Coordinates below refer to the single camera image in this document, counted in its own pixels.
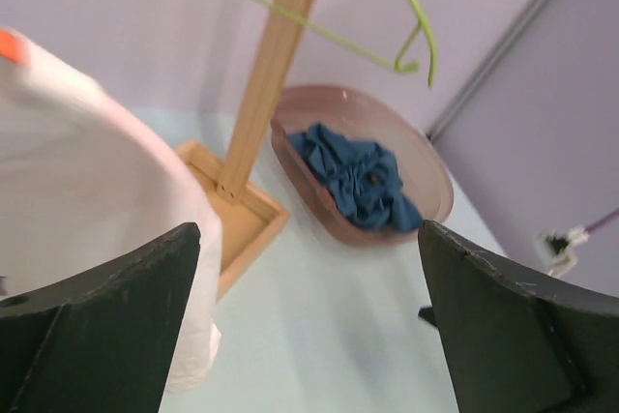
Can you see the white printed t shirt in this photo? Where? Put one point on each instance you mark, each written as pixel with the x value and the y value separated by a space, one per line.
pixel 83 181

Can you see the wooden clothes rack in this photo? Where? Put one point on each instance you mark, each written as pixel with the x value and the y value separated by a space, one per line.
pixel 251 218

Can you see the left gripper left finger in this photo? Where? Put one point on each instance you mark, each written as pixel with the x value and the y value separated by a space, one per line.
pixel 102 340

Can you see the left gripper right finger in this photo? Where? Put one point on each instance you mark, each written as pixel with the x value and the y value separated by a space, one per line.
pixel 515 339

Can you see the pink translucent plastic basin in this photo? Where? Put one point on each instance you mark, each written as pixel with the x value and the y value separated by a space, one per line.
pixel 357 115

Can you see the blue t shirt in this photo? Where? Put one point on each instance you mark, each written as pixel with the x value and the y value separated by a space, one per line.
pixel 361 176

